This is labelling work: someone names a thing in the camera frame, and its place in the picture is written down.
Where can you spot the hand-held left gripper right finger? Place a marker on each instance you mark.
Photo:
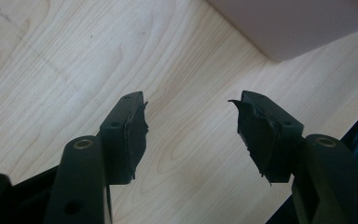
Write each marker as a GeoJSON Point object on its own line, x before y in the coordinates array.
{"type": "Point", "coordinates": [279, 146]}

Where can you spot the pale pink box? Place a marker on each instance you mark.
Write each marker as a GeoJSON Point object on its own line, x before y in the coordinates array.
{"type": "Point", "coordinates": [292, 25]}

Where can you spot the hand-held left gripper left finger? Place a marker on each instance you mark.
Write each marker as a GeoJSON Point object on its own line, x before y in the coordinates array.
{"type": "Point", "coordinates": [121, 140]}

